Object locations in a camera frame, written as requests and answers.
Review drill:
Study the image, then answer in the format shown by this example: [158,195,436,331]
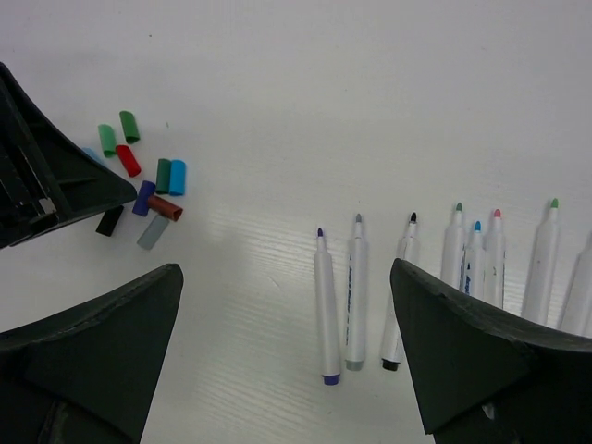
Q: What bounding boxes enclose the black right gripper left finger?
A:
[1,264,184,443]

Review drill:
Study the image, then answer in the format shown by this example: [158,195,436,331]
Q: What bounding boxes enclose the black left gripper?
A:
[1,65,137,248]

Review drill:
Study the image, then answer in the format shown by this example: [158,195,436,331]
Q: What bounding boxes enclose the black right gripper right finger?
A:
[390,259,591,443]

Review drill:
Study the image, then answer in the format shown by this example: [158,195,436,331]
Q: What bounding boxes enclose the light blue cap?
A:
[81,147,104,165]

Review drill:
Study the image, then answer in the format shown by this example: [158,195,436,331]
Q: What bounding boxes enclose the black cap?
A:
[95,205,125,237]

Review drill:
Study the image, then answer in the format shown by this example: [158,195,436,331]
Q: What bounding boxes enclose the light green cap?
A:
[97,124,117,158]

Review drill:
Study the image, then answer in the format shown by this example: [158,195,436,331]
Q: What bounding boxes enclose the black marker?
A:
[380,212,420,372]

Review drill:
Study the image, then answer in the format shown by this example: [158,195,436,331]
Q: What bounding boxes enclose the navy blue cap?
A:
[132,180,155,216]

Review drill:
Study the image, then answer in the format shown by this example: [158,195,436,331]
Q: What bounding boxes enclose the sky blue marker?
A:
[462,221,486,300]

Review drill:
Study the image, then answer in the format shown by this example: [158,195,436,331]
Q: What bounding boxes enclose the light green marker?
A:
[521,198,560,326]

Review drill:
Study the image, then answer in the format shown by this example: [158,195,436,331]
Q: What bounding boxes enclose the dark red cap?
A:
[146,194,183,222]

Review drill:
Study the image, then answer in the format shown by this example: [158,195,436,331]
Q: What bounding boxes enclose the dark teal cap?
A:
[155,158,171,194]

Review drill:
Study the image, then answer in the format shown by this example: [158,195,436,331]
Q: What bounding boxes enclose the grey cap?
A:
[137,215,170,251]

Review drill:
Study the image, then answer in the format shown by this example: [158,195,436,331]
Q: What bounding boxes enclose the pink marker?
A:
[484,209,506,309]

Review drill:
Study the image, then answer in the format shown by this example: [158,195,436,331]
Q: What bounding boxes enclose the sky blue cap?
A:
[168,159,187,196]

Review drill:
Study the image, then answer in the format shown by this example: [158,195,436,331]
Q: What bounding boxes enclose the dark teal marker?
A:
[440,202,465,290]

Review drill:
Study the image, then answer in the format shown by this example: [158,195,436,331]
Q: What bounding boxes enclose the grey marker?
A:
[345,214,367,371]

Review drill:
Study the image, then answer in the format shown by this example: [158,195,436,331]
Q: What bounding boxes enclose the navy blue marker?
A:
[314,228,341,387]

